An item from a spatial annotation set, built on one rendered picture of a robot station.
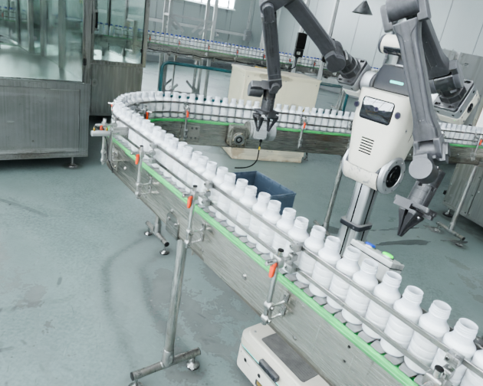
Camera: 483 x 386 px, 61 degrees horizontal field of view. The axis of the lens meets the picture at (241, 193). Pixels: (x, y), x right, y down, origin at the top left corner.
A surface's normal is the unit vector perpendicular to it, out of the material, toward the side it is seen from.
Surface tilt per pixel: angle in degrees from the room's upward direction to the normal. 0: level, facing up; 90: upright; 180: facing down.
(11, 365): 0
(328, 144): 94
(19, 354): 0
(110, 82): 90
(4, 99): 90
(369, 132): 90
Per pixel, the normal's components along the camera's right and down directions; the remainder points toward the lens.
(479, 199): -0.93, -0.06
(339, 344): -0.79, 0.10
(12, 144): 0.58, 0.39
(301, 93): 0.31, 0.40
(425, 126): -0.58, 0.33
